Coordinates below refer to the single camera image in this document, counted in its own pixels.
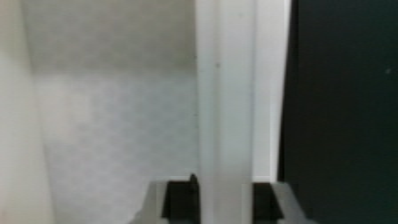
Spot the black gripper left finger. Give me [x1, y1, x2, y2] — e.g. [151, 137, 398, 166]
[140, 173, 202, 224]

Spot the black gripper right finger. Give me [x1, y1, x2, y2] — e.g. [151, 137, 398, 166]
[252, 180, 316, 224]

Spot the white cabinet body box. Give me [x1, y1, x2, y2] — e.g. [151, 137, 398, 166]
[0, 0, 291, 224]

